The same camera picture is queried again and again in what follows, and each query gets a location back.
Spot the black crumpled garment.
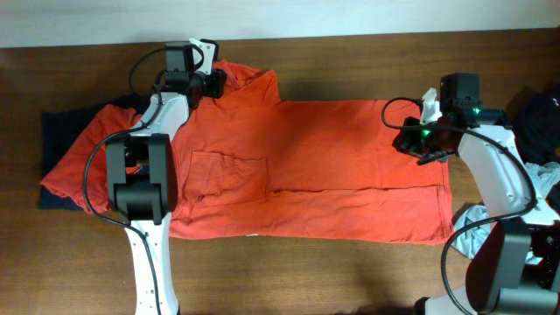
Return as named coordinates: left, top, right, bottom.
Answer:
left=511, top=82, right=560, bottom=202

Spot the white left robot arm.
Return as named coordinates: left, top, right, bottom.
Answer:
left=106, top=38, right=227, bottom=315

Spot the folded navy garment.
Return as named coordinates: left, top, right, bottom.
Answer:
left=38, top=93, right=152, bottom=210

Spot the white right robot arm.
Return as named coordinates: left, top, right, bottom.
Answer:
left=393, top=73, right=559, bottom=314

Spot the folded orange shirt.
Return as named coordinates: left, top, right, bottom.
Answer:
left=39, top=103, right=145, bottom=215

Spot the orange t-shirt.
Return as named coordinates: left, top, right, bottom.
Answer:
left=171, top=60, right=453, bottom=244

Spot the light blue crumpled garment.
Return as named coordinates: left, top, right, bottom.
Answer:
left=452, top=162, right=559, bottom=259

